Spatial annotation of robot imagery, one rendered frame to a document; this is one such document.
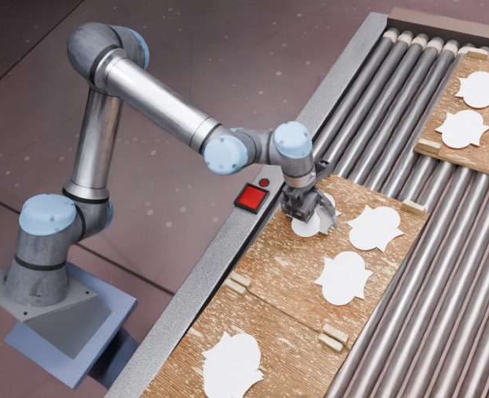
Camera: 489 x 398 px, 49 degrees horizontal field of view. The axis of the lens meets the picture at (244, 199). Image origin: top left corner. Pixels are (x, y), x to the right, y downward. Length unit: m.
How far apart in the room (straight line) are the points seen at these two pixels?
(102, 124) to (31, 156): 2.07
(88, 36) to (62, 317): 0.65
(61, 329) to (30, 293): 0.13
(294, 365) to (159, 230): 1.55
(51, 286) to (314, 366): 0.63
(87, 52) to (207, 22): 2.60
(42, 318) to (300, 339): 0.59
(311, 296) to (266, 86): 2.00
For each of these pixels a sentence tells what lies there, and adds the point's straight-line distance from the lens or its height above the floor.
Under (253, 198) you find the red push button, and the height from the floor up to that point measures 0.93.
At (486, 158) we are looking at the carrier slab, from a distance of 1.55.
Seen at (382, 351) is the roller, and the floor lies 0.92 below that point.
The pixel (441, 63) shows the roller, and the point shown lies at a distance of 1.82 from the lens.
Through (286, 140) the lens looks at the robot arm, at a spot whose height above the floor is 1.30.
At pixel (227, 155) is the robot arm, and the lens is 1.02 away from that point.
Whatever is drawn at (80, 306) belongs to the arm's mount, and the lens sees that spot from 1.40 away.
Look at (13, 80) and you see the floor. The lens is 3.97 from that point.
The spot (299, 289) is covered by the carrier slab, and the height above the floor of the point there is 0.94.
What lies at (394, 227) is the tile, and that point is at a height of 0.94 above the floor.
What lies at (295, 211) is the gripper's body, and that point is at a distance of 1.29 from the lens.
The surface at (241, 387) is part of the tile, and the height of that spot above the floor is 0.96.
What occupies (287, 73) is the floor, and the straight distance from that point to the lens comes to 3.21.
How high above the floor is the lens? 2.13
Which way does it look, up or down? 53 degrees down
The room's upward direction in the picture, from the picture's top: 18 degrees counter-clockwise
